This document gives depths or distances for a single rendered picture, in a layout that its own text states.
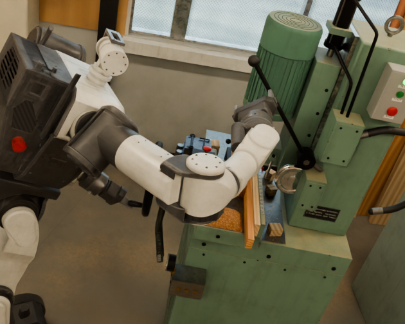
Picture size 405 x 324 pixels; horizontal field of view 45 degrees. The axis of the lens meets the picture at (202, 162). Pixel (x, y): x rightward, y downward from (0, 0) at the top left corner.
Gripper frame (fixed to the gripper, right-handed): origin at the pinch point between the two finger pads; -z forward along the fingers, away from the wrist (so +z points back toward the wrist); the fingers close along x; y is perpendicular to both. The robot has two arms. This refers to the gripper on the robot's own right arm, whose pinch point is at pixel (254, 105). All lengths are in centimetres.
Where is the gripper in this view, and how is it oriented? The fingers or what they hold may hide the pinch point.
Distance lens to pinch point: 138.3
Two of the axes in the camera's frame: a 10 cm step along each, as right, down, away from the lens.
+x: -8.7, 3.8, 3.2
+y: 4.9, 7.4, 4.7
